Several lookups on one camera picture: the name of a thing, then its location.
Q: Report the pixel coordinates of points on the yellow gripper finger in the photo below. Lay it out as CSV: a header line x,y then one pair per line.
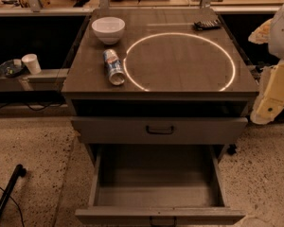
x,y
270,101
261,34

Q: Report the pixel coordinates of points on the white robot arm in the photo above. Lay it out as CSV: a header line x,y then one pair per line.
x,y
276,39

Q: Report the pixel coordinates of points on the grey drawer cabinet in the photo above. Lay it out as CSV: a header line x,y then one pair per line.
x,y
171,71

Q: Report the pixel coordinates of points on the open lower drawer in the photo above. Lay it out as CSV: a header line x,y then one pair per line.
x,y
157,186

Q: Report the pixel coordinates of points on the closed upper drawer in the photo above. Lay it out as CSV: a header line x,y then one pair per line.
x,y
187,131

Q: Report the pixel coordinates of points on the black remote control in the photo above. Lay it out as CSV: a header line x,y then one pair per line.
x,y
207,25

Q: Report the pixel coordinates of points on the white ceramic bowl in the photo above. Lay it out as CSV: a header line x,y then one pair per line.
x,y
108,30

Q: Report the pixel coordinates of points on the white paper cup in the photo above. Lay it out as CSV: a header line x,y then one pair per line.
x,y
32,63

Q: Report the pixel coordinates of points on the dark round dish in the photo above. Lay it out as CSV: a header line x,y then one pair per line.
x,y
12,68

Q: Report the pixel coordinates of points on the black floor stand leg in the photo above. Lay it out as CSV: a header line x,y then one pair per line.
x,y
19,171

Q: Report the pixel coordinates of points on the black drawer handle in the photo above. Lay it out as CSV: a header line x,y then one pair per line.
x,y
160,130

